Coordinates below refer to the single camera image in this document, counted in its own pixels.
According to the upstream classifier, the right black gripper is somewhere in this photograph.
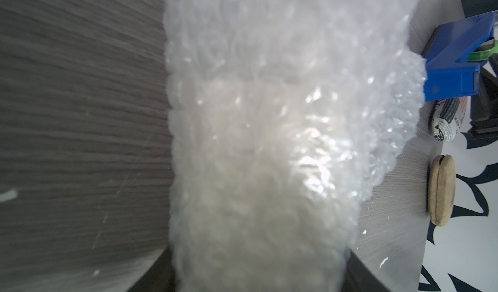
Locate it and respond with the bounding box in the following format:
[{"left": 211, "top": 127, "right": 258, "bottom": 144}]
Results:
[{"left": 468, "top": 53, "right": 497, "bottom": 140}]

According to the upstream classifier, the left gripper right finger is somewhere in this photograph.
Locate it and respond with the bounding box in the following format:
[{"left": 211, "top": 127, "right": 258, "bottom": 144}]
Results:
[{"left": 342, "top": 250, "right": 389, "bottom": 292}]

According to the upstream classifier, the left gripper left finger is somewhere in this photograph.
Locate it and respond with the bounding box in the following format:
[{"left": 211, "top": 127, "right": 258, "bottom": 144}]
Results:
[{"left": 127, "top": 247, "right": 175, "bottom": 292}]

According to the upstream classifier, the clear bubble wrap sheet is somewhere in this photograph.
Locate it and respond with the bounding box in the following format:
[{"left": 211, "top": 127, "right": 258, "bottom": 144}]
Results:
[{"left": 163, "top": 0, "right": 427, "bottom": 291}]

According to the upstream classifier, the flag print soda can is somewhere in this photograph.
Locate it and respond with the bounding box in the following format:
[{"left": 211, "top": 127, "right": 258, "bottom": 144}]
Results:
[{"left": 431, "top": 97, "right": 471, "bottom": 142}]

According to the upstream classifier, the oval wooden block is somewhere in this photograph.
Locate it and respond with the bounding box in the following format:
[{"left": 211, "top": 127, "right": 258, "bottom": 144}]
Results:
[{"left": 427, "top": 155, "right": 457, "bottom": 227}]

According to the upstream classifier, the blue tape dispenser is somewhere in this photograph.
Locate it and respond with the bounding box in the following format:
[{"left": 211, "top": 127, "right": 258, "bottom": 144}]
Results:
[{"left": 422, "top": 12, "right": 495, "bottom": 102}]

